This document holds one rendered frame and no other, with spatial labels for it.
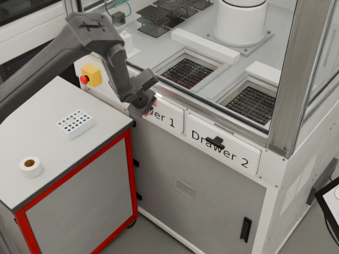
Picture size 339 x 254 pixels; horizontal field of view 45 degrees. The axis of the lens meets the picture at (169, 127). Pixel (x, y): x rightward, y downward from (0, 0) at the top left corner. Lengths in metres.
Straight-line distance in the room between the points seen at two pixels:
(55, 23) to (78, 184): 0.88
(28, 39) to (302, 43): 1.39
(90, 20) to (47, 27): 1.27
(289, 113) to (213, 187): 0.57
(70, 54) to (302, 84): 0.60
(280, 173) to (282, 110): 0.24
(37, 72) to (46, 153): 0.75
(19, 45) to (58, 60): 1.22
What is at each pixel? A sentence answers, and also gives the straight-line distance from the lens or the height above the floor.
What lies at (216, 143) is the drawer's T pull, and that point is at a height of 0.91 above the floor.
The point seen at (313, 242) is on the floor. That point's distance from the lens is 2.31.
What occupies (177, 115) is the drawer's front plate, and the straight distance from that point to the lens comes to 1.46.
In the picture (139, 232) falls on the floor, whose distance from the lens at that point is 2.23.
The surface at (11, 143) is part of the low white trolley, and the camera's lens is 1.68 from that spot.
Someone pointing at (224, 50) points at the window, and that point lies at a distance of 1.23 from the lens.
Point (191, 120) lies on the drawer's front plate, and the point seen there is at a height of 0.92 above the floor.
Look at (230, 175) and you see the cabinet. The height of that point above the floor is 0.72.
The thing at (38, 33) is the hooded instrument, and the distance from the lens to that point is 2.12.
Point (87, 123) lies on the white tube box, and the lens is 1.64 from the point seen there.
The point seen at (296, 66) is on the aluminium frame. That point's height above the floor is 1.27.
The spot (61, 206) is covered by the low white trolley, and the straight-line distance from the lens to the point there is 1.66.
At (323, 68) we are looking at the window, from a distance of 1.25.
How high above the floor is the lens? 1.86
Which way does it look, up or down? 42 degrees down
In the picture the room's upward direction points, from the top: straight up
